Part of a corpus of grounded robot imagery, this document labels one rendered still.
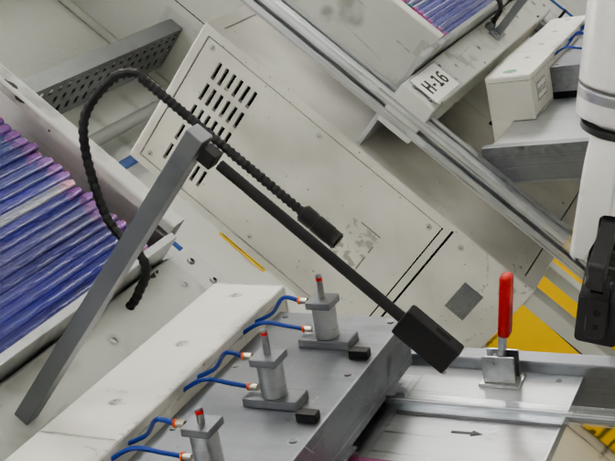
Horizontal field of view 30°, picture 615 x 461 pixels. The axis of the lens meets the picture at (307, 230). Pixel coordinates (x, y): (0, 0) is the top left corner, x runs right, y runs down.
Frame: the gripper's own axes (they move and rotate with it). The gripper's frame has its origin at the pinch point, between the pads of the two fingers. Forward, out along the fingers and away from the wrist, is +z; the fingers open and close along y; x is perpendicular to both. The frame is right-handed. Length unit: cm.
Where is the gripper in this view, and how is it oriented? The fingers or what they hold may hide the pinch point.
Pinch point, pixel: (608, 305)
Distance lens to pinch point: 94.9
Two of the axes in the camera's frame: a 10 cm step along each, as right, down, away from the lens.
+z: -0.1, 9.1, 4.1
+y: -4.1, 3.7, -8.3
